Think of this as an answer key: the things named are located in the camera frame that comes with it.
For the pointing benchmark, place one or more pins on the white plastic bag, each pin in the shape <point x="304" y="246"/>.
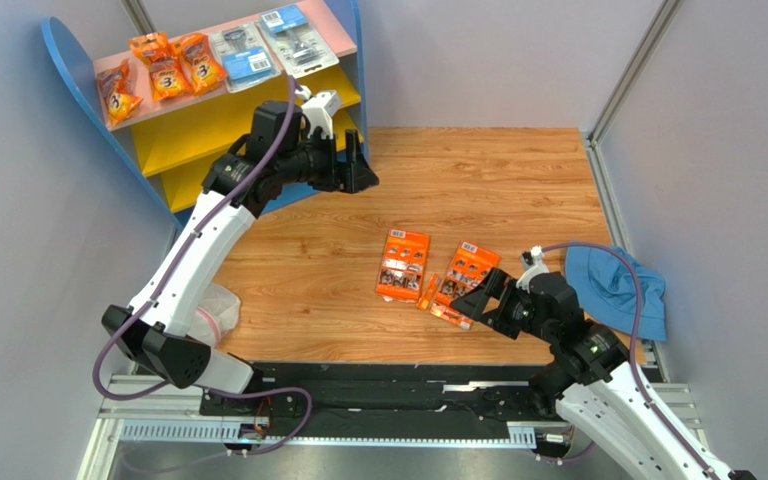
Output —
<point x="216" y="314"/>

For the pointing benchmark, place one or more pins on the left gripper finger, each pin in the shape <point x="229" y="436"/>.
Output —
<point x="356" y="177"/>
<point x="355" y="160"/>

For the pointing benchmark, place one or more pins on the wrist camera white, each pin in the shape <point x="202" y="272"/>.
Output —
<point x="319" y="110"/>
<point x="534" y="265"/>

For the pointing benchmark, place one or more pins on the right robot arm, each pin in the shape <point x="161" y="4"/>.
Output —
<point x="592" y="382"/>

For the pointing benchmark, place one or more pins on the small orange razor pack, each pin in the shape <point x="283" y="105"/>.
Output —
<point x="429" y="292"/>

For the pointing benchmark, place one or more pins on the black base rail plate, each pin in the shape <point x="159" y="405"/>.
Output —
<point x="390" y="401"/>

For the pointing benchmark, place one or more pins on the razor blister pack on shelf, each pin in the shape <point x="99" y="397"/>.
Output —
<point x="244" y="55"/>

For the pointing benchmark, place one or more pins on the blue bucket hat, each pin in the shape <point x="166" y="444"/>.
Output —
<point x="606" y="281"/>

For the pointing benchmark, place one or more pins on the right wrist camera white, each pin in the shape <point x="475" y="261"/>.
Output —
<point x="534" y="265"/>

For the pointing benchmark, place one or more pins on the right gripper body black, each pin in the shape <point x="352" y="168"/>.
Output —
<point x="495" y="304"/>

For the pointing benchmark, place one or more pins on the blue shelf with coloured boards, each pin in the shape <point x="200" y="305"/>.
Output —
<point x="169" y="145"/>

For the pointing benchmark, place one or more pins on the orange razor box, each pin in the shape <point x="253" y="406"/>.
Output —
<point x="469" y="266"/>
<point x="403" y="265"/>

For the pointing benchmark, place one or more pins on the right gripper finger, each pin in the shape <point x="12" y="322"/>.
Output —
<point x="493" y="286"/>
<point x="479" y="307"/>

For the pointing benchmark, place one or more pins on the blue Gillette razor blister pack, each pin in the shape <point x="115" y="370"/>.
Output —
<point x="299" y="46"/>

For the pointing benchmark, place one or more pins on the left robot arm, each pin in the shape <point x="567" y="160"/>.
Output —
<point x="288" y="144"/>

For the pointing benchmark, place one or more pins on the orange BIC razor bag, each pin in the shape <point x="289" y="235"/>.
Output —
<point x="115" y="86"/>
<point x="206" y="73"/>
<point x="167" y="79"/>

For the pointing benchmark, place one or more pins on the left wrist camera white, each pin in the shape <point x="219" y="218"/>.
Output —
<point x="319" y="110"/>

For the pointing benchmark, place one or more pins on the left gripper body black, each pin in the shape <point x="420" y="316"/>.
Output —
<point x="324" y="166"/>

